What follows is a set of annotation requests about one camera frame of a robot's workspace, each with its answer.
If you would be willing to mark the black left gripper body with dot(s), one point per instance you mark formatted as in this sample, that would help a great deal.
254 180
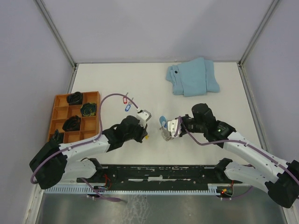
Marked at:
138 134

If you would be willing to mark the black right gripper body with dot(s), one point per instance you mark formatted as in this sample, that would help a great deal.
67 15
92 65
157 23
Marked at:
192 126

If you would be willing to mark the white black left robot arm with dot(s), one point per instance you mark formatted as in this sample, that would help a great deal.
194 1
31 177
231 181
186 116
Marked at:
55 162

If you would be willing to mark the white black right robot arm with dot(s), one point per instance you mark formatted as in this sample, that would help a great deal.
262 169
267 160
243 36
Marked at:
275 176

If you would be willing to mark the key with red tag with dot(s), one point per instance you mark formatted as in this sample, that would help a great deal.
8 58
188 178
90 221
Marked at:
125 99

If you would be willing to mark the light blue folded cloth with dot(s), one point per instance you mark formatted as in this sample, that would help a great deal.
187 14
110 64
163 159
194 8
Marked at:
193 78

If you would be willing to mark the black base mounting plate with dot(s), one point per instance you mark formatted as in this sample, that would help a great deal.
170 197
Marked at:
120 173

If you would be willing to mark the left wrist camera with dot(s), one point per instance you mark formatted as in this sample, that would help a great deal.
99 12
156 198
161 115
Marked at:
143 115

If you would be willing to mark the aluminium frame rail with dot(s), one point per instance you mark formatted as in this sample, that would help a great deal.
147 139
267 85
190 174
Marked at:
270 65

